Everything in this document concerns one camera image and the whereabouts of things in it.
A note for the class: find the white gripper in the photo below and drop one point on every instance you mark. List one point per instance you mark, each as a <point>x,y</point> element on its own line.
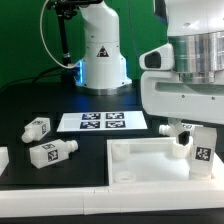
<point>163,94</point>

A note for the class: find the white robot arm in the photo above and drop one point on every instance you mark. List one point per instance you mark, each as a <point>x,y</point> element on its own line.
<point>183,79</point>

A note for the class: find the white right fence bar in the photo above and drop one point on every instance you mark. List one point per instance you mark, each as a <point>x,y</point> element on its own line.
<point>218,169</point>

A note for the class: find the white fence bar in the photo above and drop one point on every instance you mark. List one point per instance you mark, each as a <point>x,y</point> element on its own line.
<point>218,169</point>
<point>96,201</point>

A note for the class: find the white front fence bar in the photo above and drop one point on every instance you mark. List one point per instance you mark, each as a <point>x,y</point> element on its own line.
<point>96,201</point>

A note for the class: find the white marker sheet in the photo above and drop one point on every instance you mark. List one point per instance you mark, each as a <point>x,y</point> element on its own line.
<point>102,121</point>

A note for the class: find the white left fence block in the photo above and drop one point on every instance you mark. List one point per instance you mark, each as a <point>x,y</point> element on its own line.
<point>4,159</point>

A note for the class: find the black camera stand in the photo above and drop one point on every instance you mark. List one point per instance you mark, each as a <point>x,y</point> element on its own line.
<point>66,10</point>

